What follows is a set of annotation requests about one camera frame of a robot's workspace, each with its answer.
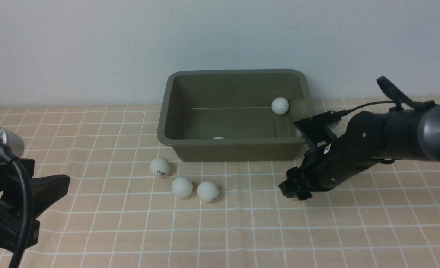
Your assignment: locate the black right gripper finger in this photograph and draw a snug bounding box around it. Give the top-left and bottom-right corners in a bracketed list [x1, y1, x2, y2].
[296, 189, 313, 201]
[278, 167, 303, 197]

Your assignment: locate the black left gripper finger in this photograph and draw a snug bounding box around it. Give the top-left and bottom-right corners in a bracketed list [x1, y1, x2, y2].
[4, 174, 71, 220]

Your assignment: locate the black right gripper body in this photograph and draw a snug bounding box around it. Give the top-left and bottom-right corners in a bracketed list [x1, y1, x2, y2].
[295, 138, 371, 193]

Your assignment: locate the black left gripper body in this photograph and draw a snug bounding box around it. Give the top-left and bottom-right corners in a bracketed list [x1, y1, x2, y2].
[0, 158, 40, 252]

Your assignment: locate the white ping-pong ball small mark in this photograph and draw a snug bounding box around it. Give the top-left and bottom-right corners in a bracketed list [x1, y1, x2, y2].
[197, 181, 219, 202]

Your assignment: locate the white ping-pong ball with logo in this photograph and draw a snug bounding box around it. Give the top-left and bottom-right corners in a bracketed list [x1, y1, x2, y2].
[149, 157, 170, 178]

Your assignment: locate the right robot arm black grey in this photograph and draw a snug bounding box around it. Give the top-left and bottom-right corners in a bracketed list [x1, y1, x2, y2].
[278, 105, 440, 201]

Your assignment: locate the peach grid-pattern tablecloth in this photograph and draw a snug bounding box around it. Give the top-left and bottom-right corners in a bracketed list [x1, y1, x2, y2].
[0, 105, 440, 268]

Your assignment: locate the olive green plastic bin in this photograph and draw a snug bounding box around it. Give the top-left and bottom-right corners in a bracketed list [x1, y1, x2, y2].
[157, 69, 315, 162]

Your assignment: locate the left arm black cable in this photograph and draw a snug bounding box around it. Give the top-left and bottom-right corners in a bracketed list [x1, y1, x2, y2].
[0, 137, 33, 268]

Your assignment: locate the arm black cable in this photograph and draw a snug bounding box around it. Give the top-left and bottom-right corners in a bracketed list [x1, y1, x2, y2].
[337, 76, 436, 116]
[0, 137, 33, 268]

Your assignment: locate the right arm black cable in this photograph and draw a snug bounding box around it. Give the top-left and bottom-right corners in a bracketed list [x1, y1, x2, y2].
[337, 76, 436, 116]

